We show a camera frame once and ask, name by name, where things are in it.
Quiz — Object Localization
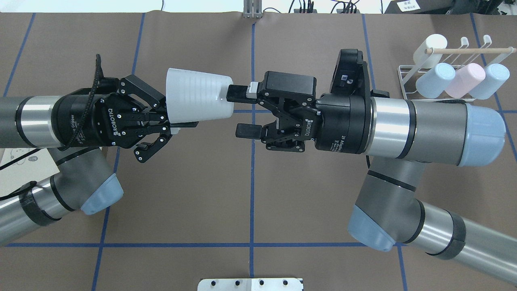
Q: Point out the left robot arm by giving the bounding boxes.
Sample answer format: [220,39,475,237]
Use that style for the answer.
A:
[1,73,197,246]

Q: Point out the pale green plastic cup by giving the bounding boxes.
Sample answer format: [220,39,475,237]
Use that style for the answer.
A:
[413,34,448,69]

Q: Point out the grey plastic cup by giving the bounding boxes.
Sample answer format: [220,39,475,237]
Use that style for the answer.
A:
[166,68,234,124]

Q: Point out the black power strip cables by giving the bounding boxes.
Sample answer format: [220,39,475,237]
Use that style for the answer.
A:
[263,0,384,14]

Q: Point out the pale blue plastic cup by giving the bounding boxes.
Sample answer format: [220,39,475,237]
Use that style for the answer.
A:
[416,63,456,99]

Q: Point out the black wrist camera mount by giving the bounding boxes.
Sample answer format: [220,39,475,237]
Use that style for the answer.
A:
[329,48,390,99]

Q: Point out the aluminium frame post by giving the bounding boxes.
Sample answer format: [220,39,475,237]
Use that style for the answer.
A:
[243,0,263,19]

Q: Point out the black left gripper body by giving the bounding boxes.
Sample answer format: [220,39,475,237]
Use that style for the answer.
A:
[51,74,172,163]

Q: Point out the light blue plastic cup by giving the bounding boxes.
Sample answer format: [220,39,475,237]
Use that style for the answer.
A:
[469,63,510,100]

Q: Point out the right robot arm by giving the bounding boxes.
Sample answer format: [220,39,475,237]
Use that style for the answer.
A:
[226,71,516,284]

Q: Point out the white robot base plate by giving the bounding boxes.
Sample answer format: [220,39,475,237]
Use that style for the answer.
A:
[197,278,304,291]

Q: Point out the white plastic tray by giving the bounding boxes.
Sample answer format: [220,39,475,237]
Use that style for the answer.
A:
[0,149,59,183]

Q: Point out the white wire cup rack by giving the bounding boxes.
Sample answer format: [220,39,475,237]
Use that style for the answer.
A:
[397,34,516,101]

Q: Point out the pink plastic cup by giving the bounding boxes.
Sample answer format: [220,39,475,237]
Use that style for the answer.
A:
[445,63,486,98]

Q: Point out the black box with label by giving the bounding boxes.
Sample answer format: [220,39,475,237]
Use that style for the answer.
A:
[383,0,455,15]

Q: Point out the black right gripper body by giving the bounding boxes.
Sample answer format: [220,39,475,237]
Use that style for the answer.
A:
[255,71,372,154]

